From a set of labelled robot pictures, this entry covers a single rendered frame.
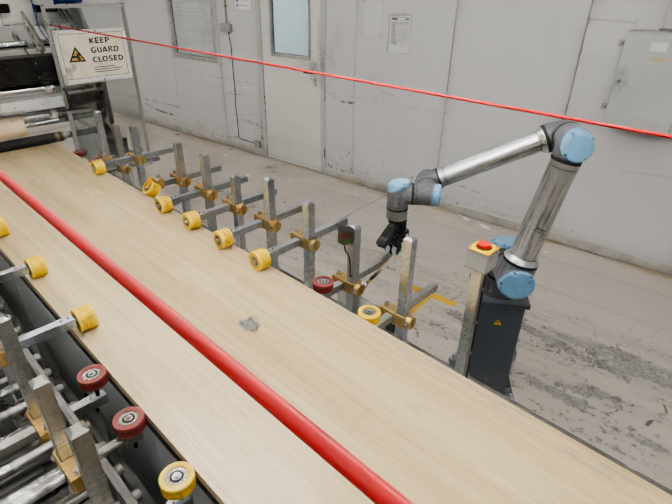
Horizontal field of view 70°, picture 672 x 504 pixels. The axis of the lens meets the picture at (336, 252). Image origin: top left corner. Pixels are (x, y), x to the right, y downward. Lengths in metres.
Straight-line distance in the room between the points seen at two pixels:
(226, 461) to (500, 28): 3.74
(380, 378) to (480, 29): 3.38
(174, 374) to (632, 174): 3.52
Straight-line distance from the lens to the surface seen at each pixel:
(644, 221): 4.29
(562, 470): 1.36
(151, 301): 0.28
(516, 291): 2.20
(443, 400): 1.42
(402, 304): 1.76
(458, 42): 4.45
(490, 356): 2.60
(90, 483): 1.18
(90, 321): 1.74
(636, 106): 3.86
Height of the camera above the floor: 1.90
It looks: 29 degrees down
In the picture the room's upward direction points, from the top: 1 degrees clockwise
